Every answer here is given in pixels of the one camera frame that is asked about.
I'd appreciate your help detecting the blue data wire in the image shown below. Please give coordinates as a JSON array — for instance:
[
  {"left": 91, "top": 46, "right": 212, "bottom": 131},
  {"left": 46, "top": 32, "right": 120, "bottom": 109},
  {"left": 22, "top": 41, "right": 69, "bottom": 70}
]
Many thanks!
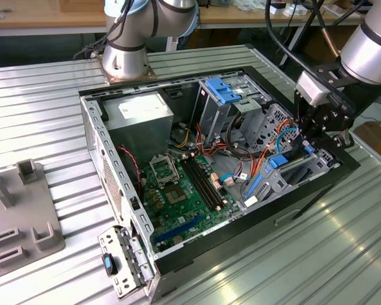
[{"left": 274, "top": 125, "right": 298, "bottom": 150}]

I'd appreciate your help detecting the orange yellow disk power wire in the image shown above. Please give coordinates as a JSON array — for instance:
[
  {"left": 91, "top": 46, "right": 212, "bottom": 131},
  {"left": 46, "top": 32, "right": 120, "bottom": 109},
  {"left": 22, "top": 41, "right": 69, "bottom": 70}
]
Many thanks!
[{"left": 250, "top": 119, "right": 301, "bottom": 179}]

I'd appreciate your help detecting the grey metal disk bay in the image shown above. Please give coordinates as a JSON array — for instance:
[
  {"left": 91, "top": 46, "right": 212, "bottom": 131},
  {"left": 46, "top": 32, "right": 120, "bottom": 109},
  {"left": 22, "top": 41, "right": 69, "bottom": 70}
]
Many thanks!
[{"left": 241, "top": 149, "right": 342, "bottom": 207}]

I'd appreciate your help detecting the small cardboard box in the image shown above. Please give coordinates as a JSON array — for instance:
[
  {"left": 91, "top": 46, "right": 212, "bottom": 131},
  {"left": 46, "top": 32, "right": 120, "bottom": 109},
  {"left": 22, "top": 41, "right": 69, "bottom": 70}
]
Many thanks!
[{"left": 353, "top": 119, "right": 381, "bottom": 166}]

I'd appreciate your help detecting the perforated metal drive cage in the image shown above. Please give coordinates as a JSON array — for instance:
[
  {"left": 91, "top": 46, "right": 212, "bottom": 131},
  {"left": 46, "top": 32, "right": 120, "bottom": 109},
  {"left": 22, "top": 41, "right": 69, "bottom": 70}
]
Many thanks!
[{"left": 243, "top": 101, "right": 305, "bottom": 156}]

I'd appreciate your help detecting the blue plastic drive latch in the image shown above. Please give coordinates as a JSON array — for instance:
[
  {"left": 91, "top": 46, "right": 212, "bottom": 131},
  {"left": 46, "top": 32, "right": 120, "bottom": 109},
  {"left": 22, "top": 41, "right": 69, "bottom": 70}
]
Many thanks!
[{"left": 205, "top": 78, "right": 242, "bottom": 105}]

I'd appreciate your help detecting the grey metal drive cage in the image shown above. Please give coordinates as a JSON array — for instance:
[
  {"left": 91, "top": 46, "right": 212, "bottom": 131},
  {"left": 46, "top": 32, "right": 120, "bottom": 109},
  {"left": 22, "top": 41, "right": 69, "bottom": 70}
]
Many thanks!
[{"left": 192, "top": 76, "right": 267, "bottom": 150}]

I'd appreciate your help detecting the black RAM slot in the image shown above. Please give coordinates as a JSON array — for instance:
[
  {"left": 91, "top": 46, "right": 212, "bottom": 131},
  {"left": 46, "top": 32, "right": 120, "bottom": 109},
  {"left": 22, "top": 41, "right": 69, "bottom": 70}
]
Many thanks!
[
  {"left": 192, "top": 154, "right": 229, "bottom": 208},
  {"left": 185, "top": 155, "right": 221, "bottom": 210},
  {"left": 189, "top": 154, "right": 225, "bottom": 209},
  {"left": 180, "top": 155, "right": 217, "bottom": 210}
]

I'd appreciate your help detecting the black open PC case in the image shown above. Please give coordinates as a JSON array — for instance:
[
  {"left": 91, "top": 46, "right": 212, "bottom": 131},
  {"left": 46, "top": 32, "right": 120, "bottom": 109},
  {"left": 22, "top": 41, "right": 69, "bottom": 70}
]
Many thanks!
[{"left": 77, "top": 65, "right": 361, "bottom": 301}]

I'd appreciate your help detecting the dark chipset heat sink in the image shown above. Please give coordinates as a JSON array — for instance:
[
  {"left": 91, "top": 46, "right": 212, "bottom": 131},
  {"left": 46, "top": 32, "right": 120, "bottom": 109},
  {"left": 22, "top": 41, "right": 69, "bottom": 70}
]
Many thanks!
[{"left": 164, "top": 185, "right": 187, "bottom": 204}]

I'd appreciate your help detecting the CPU socket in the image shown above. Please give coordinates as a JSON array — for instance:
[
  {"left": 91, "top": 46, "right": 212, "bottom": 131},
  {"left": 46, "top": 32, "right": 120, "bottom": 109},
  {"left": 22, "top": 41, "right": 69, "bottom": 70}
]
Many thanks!
[{"left": 148, "top": 153, "right": 181, "bottom": 189}]

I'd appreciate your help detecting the green motherboard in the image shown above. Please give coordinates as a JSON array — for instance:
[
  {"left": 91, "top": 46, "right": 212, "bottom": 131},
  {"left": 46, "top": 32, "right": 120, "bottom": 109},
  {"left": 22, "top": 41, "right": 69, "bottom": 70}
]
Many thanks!
[{"left": 139, "top": 151, "right": 245, "bottom": 255}]

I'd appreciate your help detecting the metal socket cover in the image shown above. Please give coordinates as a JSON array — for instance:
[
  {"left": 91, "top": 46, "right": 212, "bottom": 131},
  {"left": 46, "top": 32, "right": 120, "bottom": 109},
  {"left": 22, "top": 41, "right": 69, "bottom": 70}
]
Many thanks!
[{"left": 149, "top": 154, "right": 180, "bottom": 187}]

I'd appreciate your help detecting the blue expansion slot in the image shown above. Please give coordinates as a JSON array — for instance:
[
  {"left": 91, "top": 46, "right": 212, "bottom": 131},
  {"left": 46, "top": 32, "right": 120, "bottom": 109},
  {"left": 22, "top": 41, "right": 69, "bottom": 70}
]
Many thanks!
[{"left": 154, "top": 215, "right": 201, "bottom": 244}]

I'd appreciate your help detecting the silver power supply unit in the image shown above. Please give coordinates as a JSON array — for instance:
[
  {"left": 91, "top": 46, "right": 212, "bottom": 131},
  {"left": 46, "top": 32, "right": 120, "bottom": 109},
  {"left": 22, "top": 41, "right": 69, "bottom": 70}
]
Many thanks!
[{"left": 101, "top": 91, "right": 175, "bottom": 166}]

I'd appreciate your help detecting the black case fan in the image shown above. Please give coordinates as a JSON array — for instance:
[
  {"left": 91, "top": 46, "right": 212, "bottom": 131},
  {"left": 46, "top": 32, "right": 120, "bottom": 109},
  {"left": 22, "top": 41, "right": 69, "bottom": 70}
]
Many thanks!
[{"left": 117, "top": 145, "right": 144, "bottom": 198}]

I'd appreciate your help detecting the black latch with blue button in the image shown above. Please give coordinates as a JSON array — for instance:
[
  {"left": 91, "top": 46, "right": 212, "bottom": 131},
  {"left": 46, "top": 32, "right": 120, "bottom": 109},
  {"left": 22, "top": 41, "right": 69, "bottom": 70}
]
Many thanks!
[{"left": 101, "top": 253, "right": 117, "bottom": 278}]

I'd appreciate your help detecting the wooden desk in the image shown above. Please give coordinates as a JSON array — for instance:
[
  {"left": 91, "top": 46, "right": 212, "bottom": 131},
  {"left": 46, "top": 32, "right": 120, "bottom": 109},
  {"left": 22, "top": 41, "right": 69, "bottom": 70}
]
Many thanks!
[{"left": 0, "top": 0, "right": 369, "bottom": 37}]

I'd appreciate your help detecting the grey parts rack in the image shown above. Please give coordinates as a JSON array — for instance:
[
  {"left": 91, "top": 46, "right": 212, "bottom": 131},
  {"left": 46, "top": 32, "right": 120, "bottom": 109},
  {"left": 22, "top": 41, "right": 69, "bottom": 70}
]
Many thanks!
[{"left": 0, "top": 147, "right": 66, "bottom": 282}]

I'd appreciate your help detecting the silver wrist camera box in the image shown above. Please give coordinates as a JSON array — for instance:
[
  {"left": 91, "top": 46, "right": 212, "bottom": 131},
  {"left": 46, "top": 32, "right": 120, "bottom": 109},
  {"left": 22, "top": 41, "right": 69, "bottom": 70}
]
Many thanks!
[{"left": 295, "top": 71, "right": 333, "bottom": 106}]

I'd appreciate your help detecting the copper coloured hose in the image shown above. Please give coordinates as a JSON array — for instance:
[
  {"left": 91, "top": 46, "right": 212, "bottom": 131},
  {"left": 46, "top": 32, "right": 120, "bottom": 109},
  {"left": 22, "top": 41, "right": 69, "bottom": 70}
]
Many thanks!
[{"left": 319, "top": 25, "right": 341, "bottom": 60}]

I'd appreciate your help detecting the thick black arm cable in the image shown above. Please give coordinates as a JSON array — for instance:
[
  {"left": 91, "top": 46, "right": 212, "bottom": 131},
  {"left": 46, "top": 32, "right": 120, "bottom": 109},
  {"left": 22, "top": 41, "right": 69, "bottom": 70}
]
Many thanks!
[{"left": 265, "top": 0, "right": 347, "bottom": 105}]

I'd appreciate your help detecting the power supply wire bundle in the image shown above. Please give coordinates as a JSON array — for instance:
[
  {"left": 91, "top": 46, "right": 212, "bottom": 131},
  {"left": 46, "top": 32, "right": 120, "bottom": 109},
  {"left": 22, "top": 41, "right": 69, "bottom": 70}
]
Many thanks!
[{"left": 170, "top": 122, "right": 229, "bottom": 158}]

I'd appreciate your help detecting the red black twisted wire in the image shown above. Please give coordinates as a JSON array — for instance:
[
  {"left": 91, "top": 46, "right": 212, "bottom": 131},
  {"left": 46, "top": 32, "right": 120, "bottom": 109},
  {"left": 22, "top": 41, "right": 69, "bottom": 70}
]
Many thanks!
[{"left": 117, "top": 145, "right": 144, "bottom": 192}]

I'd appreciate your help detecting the brown square base plate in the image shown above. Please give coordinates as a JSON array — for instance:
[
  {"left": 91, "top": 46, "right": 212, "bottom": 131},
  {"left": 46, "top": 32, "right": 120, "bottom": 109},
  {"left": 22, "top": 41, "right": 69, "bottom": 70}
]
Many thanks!
[{"left": 95, "top": 55, "right": 158, "bottom": 85}]

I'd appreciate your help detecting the hinged metal slot bracket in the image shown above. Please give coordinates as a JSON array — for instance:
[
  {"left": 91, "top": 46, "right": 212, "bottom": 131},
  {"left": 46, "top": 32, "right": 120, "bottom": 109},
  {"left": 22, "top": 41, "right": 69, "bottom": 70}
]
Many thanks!
[{"left": 97, "top": 224, "right": 156, "bottom": 301}]

